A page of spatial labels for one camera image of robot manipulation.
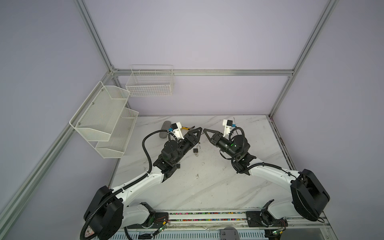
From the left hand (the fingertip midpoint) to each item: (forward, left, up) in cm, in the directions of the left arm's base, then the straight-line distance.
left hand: (202, 130), depth 71 cm
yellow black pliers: (+27, +10, -30) cm, 41 cm away
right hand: (0, 0, -1) cm, 1 cm away
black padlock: (+9, +3, -32) cm, 33 cm away
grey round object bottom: (-38, -13, -30) cm, 50 cm away
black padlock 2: (-3, +14, -32) cm, 35 cm away
